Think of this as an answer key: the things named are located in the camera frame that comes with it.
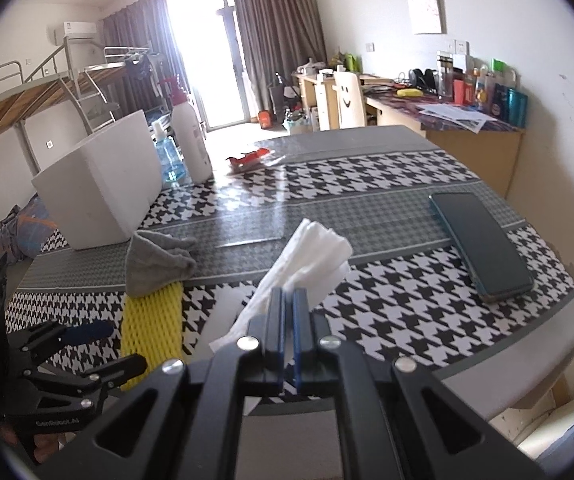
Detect teal bottle on desk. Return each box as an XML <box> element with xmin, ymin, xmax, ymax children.
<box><xmin>507</xmin><ymin>88</ymin><xmax>528</xmax><ymax>129</ymax></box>

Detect white foam box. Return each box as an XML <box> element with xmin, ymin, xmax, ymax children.
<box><xmin>32</xmin><ymin>110</ymin><xmax>162</xmax><ymax>250</ymax></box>

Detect brown curtain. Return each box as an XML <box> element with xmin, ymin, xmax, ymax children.
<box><xmin>235</xmin><ymin>0</ymin><xmax>326</xmax><ymax>110</ymax></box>
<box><xmin>102</xmin><ymin>0</ymin><xmax>188</xmax><ymax>115</ymax></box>

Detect dark green smartphone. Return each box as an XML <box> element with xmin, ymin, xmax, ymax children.
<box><xmin>429</xmin><ymin>192</ymin><xmax>534</xmax><ymax>304</ymax></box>

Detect red snack packet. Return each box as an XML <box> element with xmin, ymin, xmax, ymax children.
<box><xmin>226</xmin><ymin>148</ymin><xmax>272</xmax><ymax>172</ymax></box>

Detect white tissue paper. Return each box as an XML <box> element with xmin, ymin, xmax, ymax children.
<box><xmin>222</xmin><ymin>218</ymin><xmax>353</xmax><ymax>348</ymax></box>

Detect smiley wooden chair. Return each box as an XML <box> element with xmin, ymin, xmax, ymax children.
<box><xmin>334</xmin><ymin>72</ymin><xmax>367</xmax><ymax>129</ymax></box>

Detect left hand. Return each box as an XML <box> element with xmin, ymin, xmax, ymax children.
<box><xmin>0</xmin><ymin>424</ymin><xmax>66</xmax><ymax>464</ymax></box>

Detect white pump lotion bottle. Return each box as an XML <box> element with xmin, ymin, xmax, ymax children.
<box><xmin>159</xmin><ymin>76</ymin><xmax>213</xmax><ymax>184</ymax></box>

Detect papers on desk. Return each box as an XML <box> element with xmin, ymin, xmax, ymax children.
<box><xmin>418</xmin><ymin>103</ymin><xmax>495</xmax><ymax>133</ymax></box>

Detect metal bunk bed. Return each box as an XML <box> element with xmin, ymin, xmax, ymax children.
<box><xmin>0</xmin><ymin>34</ymin><xmax>154</xmax><ymax>176</ymax></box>

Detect blue plaid quilt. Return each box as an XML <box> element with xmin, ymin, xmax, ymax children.
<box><xmin>0</xmin><ymin>194</ymin><xmax>56</xmax><ymax>264</ymax></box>

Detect grey sock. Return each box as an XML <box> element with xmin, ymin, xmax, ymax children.
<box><xmin>126</xmin><ymin>230</ymin><xmax>197</xmax><ymax>298</ymax></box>

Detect yellow object on desk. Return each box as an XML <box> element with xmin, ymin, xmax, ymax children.
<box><xmin>397</xmin><ymin>88</ymin><xmax>424</xmax><ymax>99</ymax></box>

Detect yellow foam net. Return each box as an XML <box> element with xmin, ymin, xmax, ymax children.
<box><xmin>120</xmin><ymin>282</ymin><xmax>183</xmax><ymax>392</ymax></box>

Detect brown right curtain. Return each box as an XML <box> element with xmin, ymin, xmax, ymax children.
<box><xmin>235</xmin><ymin>0</ymin><xmax>326</xmax><ymax>110</ymax></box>

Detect wall air conditioner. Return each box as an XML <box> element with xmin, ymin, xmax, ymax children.
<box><xmin>54</xmin><ymin>21</ymin><xmax>97</xmax><ymax>44</ymax></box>

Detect wooden desk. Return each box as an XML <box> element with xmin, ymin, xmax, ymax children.
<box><xmin>297</xmin><ymin>75</ymin><xmax>523</xmax><ymax>197</ymax></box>

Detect white foam sheet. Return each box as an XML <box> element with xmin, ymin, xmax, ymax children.
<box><xmin>182</xmin><ymin>281</ymin><xmax>255</xmax><ymax>361</ymax></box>

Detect brown left curtain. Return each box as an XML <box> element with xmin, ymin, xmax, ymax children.
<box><xmin>102</xmin><ymin>0</ymin><xmax>188</xmax><ymax>115</ymax></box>

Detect balcony glass door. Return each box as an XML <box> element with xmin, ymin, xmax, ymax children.
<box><xmin>168</xmin><ymin>0</ymin><xmax>258</xmax><ymax>131</ymax></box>

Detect blue sanitizer bottle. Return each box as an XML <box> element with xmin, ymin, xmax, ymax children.
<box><xmin>153</xmin><ymin>122</ymin><xmax>186</xmax><ymax>183</ymax></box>

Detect cartoon wall picture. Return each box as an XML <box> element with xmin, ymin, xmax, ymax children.
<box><xmin>407</xmin><ymin>0</ymin><xmax>445</xmax><ymax>35</ymax></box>

